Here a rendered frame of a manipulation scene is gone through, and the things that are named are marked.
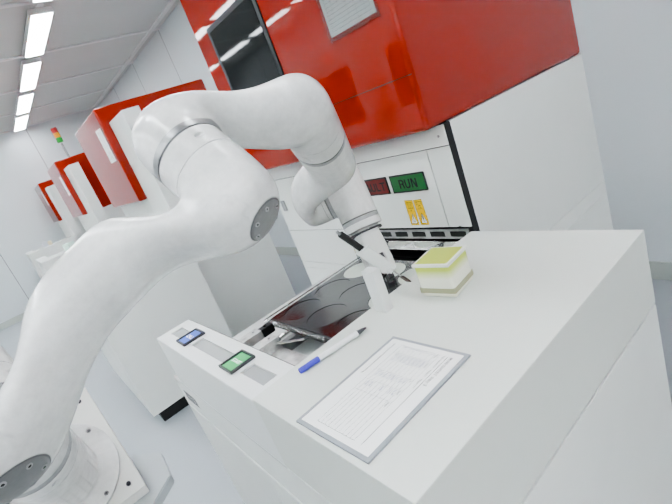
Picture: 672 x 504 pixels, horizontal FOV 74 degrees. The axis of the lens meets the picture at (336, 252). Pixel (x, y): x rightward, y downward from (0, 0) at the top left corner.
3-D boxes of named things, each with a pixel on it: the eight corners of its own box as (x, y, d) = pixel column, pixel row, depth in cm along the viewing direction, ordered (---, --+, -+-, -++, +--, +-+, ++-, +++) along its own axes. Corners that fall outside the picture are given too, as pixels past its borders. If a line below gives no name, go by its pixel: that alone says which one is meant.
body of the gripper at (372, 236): (345, 236, 102) (365, 282, 101) (351, 230, 91) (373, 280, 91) (374, 224, 103) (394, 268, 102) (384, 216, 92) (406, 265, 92)
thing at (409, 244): (364, 265, 143) (354, 238, 140) (482, 274, 108) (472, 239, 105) (360, 267, 142) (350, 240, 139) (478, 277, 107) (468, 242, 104)
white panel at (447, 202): (309, 263, 174) (269, 166, 162) (493, 280, 109) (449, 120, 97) (303, 267, 173) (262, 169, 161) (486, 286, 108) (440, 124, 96)
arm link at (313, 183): (262, 192, 72) (313, 237, 101) (352, 149, 70) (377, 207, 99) (245, 146, 75) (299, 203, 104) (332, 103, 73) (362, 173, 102)
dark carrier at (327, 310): (362, 259, 134) (361, 257, 134) (455, 265, 107) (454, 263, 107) (271, 320, 116) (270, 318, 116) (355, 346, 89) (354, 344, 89)
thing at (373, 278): (393, 295, 87) (371, 233, 83) (408, 297, 84) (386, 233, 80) (372, 311, 84) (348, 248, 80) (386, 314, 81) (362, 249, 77)
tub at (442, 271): (440, 277, 87) (430, 246, 85) (476, 277, 82) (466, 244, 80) (421, 297, 82) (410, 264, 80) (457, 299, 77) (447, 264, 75)
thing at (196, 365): (210, 361, 124) (188, 319, 120) (326, 430, 80) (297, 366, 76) (180, 381, 119) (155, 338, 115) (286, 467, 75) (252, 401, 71)
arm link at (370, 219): (339, 229, 101) (345, 241, 101) (344, 222, 92) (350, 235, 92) (373, 214, 102) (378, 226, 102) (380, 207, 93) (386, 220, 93)
